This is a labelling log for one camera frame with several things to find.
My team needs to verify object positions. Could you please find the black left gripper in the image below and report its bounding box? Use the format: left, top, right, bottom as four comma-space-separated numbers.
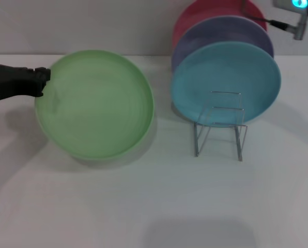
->
0, 64, 52, 104

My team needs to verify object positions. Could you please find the green plastic plate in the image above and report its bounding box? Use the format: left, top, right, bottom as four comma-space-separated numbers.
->
35, 49, 155, 161

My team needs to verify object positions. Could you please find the red plastic plate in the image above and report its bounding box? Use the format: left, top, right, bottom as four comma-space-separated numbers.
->
172, 0, 268, 50

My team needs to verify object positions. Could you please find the blue plastic plate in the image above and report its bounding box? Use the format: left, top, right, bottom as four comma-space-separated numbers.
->
170, 42, 282, 129

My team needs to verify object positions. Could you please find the purple plastic plate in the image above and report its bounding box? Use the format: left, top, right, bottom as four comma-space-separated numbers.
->
171, 15, 275, 73

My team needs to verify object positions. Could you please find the chrome wire plate rack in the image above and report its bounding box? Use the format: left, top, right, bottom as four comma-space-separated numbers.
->
194, 90, 248, 162

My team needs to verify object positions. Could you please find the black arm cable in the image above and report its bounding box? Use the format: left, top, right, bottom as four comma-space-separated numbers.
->
240, 0, 274, 25

